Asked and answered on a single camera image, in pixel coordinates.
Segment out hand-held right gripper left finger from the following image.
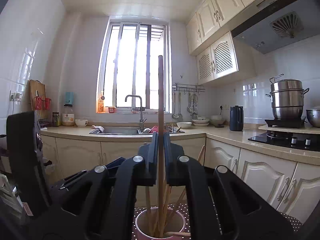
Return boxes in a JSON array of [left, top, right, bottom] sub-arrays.
[[32, 131, 158, 240]]

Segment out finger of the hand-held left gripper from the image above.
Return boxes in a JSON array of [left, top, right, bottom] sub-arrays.
[[60, 169, 88, 189], [105, 157, 126, 168]]

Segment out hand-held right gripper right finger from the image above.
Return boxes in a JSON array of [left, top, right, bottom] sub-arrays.
[[164, 132, 295, 240]]

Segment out bunch of wooden chopsticks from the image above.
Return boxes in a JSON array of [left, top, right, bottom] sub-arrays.
[[145, 145, 206, 238]]

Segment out pink cup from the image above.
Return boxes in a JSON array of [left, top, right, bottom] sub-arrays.
[[135, 206, 185, 240]]

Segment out long wooden chopstick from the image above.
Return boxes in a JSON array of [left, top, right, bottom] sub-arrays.
[[157, 55, 165, 238]]

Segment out hanging metal utensils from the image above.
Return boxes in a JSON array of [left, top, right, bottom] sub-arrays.
[[187, 93, 199, 116]]

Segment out steel kitchen sink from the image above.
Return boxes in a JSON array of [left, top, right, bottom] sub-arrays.
[[89, 126, 185, 136]]

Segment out hanging metal ladle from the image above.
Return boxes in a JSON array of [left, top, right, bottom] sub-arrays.
[[171, 92, 183, 120]]

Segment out metal sink faucet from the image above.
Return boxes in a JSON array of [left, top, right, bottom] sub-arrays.
[[125, 95, 148, 130]]

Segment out stack of patterned dishes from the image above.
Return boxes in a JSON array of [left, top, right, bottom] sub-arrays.
[[192, 116, 210, 127]]

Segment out clear jar with label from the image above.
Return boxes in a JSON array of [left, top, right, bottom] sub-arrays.
[[62, 104, 75, 127]]

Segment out orange bottle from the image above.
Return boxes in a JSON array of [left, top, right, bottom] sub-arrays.
[[98, 91, 105, 113]]

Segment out wooden cutting board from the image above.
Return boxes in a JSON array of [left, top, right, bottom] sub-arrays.
[[29, 79, 47, 119]]

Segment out dark blue kettle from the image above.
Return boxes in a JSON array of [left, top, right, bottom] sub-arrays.
[[229, 105, 244, 132]]

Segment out barred kitchen window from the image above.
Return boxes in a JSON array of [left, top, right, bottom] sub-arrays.
[[96, 16, 173, 114]]

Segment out black gas stove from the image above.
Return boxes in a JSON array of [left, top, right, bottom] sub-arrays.
[[247, 131, 320, 152]]

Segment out black induction cooker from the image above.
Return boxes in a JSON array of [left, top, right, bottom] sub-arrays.
[[264, 117, 307, 129]]

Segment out cream lattice door cabinet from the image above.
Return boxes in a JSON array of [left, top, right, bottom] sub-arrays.
[[196, 31, 239, 85]]

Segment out steel steamer pot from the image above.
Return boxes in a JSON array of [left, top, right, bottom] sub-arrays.
[[265, 74, 310, 120]]

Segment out light stone board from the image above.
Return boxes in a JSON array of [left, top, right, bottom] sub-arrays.
[[258, 124, 320, 134]]

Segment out steel wok with lid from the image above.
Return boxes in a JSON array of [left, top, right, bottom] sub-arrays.
[[306, 109, 320, 128]]

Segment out grey range hood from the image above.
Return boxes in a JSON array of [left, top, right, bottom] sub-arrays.
[[231, 0, 310, 55]]

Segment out cream upper cabinets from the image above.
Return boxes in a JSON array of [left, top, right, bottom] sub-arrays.
[[186, 0, 300, 55]]

